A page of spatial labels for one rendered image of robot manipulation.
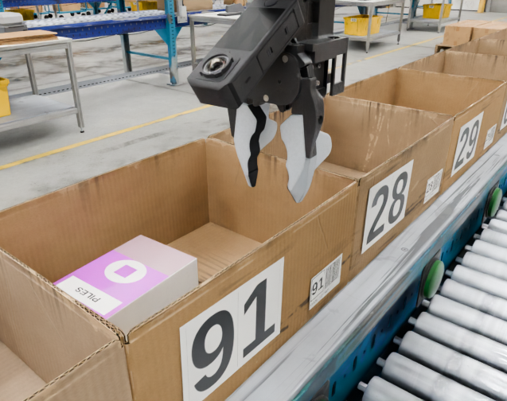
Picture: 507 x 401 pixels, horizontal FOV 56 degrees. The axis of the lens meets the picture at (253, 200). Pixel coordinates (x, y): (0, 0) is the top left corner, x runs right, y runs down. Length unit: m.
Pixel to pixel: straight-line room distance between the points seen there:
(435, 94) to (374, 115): 0.39
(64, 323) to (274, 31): 0.32
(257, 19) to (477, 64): 1.43
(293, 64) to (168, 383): 0.31
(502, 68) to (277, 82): 1.40
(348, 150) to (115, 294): 0.68
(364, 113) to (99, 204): 0.61
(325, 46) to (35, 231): 0.43
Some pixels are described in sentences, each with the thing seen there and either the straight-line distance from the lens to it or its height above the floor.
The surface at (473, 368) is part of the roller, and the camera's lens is 0.86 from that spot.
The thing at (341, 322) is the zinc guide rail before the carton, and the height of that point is 0.89.
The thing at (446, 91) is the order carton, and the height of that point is 1.00.
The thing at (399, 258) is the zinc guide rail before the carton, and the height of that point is 0.89.
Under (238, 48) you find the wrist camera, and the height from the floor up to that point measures 1.25.
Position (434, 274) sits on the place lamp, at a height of 0.83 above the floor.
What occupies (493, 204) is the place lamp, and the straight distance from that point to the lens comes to 1.22.
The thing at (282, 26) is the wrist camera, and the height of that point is 1.27.
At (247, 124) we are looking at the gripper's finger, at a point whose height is 1.17.
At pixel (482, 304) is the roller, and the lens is 1.01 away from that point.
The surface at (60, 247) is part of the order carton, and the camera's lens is 0.70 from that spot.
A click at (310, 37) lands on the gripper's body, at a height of 1.25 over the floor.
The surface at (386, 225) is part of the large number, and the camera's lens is 0.81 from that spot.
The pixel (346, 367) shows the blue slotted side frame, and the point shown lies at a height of 0.76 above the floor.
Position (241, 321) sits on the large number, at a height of 0.98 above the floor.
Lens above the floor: 1.31
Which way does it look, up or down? 26 degrees down
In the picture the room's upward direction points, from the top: straight up
